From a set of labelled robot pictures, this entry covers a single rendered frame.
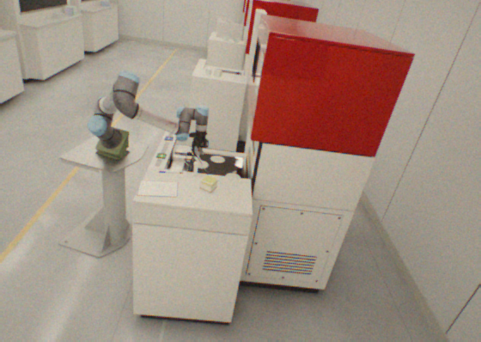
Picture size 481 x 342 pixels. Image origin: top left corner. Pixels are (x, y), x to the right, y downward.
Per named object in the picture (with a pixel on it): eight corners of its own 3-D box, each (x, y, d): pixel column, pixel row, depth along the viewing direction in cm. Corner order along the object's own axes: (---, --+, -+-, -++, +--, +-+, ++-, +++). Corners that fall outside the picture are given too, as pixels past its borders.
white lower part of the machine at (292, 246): (304, 226, 330) (326, 153, 290) (322, 297, 258) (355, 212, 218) (232, 218, 325) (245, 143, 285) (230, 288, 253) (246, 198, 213)
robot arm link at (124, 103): (112, 107, 175) (191, 139, 205) (118, 88, 179) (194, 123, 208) (105, 113, 184) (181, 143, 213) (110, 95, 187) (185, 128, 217)
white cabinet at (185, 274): (232, 232, 307) (246, 154, 267) (229, 331, 223) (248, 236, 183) (161, 224, 302) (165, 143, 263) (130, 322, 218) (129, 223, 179)
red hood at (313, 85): (339, 108, 269) (364, 30, 240) (375, 156, 199) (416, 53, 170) (246, 95, 264) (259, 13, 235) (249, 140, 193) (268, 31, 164)
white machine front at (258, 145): (248, 143, 284) (256, 97, 265) (251, 198, 213) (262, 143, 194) (245, 142, 284) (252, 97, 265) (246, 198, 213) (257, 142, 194)
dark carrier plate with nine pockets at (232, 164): (242, 158, 243) (242, 157, 243) (242, 184, 213) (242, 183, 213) (194, 152, 240) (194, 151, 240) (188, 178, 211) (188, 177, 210)
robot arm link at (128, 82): (90, 119, 221) (117, 88, 179) (96, 99, 226) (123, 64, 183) (109, 125, 228) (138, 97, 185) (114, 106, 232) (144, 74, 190)
